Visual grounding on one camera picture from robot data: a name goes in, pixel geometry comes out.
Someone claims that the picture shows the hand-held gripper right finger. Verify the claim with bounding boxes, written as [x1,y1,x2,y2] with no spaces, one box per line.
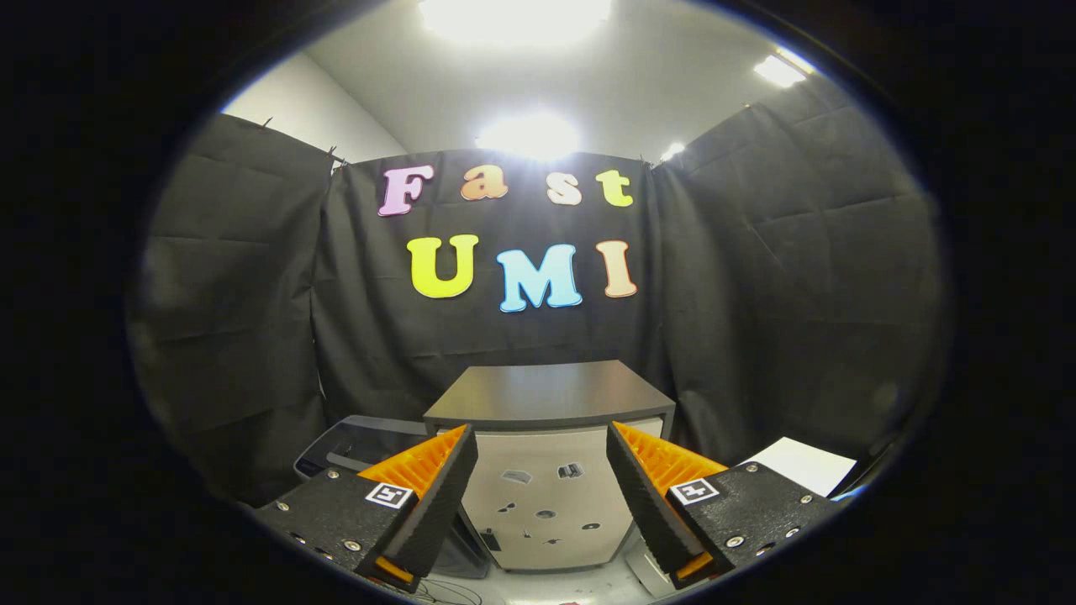
[605,422,837,589]

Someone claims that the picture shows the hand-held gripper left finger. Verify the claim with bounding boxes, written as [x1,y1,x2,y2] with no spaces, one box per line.
[256,423,478,592]

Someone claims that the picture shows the grey washing machine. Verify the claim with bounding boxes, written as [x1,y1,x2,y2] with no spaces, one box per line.
[294,414,493,579]

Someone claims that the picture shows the dark washing machine lid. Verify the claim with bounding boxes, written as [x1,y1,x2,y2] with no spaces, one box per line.
[301,415,442,473]

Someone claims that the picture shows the white plastic box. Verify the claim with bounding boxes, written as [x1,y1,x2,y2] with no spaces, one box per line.
[624,536,678,599]

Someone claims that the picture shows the beige cabinet with dark top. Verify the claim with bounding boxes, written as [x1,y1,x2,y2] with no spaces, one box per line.
[423,360,677,572]

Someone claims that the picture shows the white flat board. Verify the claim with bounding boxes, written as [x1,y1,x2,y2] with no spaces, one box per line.
[740,436,858,498]

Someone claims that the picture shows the black backdrop cloth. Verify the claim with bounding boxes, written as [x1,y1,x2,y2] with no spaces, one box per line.
[126,76,951,505]

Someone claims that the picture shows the small ceiling light panel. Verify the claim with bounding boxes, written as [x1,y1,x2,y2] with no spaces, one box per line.
[752,46,818,89]

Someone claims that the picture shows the large ceiling light panel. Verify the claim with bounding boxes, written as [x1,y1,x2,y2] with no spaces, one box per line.
[419,0,613,47]

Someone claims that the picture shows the thin floor cables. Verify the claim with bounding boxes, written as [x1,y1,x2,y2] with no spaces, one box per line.
[412,576,505,605]

